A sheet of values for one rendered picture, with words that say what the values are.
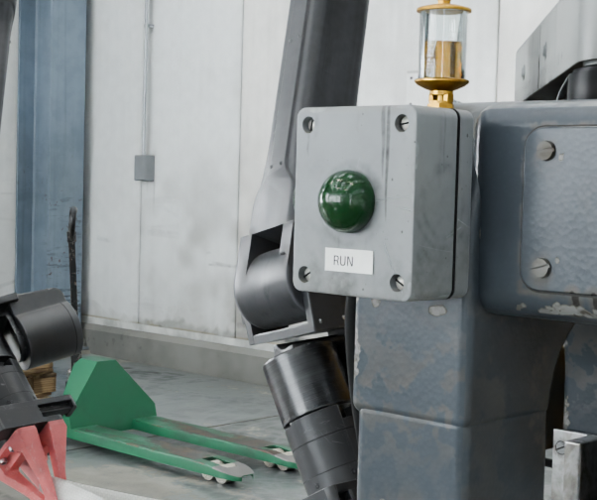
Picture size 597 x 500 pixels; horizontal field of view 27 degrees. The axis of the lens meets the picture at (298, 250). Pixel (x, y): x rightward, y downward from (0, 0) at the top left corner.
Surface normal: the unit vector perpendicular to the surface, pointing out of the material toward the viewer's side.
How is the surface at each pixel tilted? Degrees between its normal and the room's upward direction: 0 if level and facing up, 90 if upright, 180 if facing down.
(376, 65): 90
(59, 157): 90
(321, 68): 75
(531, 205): 90
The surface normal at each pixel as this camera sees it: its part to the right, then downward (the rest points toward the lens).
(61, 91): 0.73, 0.06
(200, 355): -0.69, 0.02
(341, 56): 0.65, -0.17
